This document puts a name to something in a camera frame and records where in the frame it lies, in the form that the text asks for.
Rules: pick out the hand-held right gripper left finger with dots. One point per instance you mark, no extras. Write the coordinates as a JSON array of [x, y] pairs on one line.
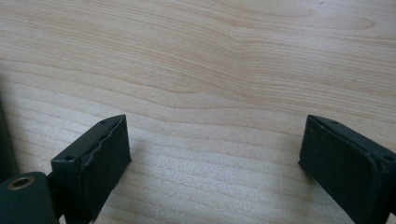
[[93, 168]]

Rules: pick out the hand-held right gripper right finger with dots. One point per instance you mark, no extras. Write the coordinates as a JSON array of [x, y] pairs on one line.
[[348, 168]]

